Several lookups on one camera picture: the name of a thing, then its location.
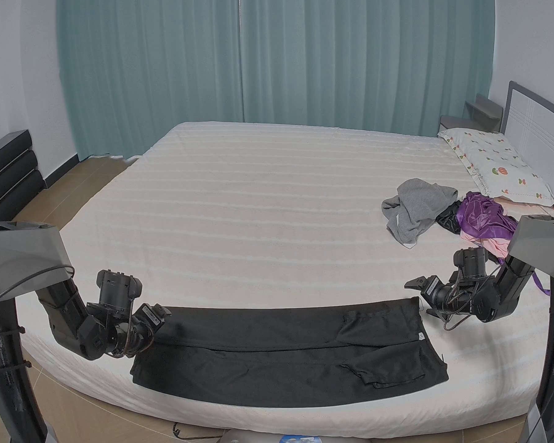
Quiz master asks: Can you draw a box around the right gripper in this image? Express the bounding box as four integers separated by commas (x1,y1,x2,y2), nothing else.
424,289,464,323

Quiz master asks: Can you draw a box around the black T-shirt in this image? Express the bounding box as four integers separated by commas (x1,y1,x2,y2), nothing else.
130,296,449,409

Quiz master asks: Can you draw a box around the bed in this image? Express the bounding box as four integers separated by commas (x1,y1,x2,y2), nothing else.
16,80,554,433

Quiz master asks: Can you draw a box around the pink garment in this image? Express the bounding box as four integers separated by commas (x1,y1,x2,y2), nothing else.
460,229,509,258

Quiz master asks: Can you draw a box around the black shiny garment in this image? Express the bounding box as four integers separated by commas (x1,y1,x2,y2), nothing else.
435,200,467,235

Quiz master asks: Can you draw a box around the purple satin garment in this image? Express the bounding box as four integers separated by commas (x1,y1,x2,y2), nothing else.
457,192,551,295

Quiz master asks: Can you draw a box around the grey knit garment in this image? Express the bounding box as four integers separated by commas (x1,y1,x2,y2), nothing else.
381,178,459,249

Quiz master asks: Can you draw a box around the pale pink pillow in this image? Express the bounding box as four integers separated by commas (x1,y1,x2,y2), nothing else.
492,195,554,218

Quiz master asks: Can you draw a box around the white printed pillow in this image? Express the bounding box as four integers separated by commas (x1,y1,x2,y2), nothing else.
438,128,554,207

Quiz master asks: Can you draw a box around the grey bedside table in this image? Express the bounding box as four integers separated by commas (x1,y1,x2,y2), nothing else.
439,93,504,133

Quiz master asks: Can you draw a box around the blue-green curtain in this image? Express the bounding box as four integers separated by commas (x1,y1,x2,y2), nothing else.
55,0,244,162
240,0,495,137

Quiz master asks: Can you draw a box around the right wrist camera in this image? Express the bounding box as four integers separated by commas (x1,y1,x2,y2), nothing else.
404,275,440,296

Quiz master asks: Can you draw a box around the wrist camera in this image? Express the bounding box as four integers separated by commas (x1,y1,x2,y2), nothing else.
141,303,172,329
404,275,440,296

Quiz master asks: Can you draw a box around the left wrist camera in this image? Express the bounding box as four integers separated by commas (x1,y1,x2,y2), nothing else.
141,303,172,329

